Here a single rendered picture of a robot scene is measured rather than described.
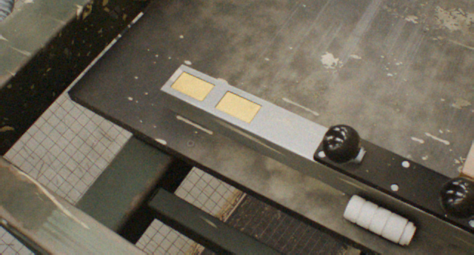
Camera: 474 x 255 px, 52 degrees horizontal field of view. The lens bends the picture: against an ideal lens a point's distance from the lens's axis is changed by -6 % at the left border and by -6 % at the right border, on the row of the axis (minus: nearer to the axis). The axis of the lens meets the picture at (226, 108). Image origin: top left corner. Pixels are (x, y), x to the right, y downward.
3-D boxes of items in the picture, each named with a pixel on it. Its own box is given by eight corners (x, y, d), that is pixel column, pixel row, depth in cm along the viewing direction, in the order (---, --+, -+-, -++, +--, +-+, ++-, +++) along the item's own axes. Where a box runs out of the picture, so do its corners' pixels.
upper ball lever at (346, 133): (361, 176, 57) (349, 169, 45) (332, 162, 59) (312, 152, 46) (375, 145, 57) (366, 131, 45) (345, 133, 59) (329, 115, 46)
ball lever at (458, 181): (458, 220, 53) (475, 227, 40) (426, 205, 54) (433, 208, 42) (472, 189, 53) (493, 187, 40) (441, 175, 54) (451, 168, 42)
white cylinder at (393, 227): (341, 221, 57) (404, 251, 54) (344, 210, 55) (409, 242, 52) (352, 201, 59) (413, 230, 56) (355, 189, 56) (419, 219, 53)
